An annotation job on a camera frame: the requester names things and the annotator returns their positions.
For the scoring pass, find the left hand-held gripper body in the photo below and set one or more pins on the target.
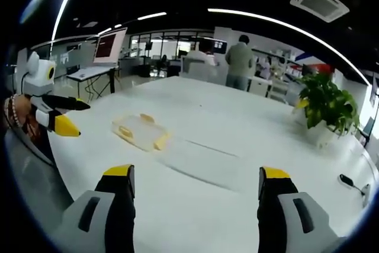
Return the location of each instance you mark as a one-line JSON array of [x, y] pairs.
[[40, 76]]

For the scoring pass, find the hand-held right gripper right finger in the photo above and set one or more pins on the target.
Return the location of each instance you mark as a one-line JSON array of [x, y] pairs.
[[296, 217]]

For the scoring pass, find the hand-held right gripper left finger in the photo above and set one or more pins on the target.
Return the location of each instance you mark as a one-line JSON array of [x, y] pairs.
[[97, 214]]

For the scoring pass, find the white folding table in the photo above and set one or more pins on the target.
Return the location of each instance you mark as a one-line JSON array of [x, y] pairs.
[[89, 73]]

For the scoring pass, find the large display screen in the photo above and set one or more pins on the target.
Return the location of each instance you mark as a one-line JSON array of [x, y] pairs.
[[109, 45]]

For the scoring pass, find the clear plastic sheet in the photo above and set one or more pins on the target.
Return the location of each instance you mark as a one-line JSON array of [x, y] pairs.
[[201, 162]]

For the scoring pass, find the green potted plant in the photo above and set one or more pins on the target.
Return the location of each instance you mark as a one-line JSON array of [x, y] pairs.
[[328, 102]]

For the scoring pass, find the short ceiling light strip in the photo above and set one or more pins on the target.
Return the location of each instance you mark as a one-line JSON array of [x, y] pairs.
[[151, 16]]

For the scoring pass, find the white covered machine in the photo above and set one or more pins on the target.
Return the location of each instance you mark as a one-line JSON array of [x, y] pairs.
[[197, 64]]

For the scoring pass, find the small dark monitor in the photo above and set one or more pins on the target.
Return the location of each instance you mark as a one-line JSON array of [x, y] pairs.
[[220, 46]]

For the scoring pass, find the long curved ceiling light strip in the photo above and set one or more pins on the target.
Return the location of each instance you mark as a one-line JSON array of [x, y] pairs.
[[284, 23]]

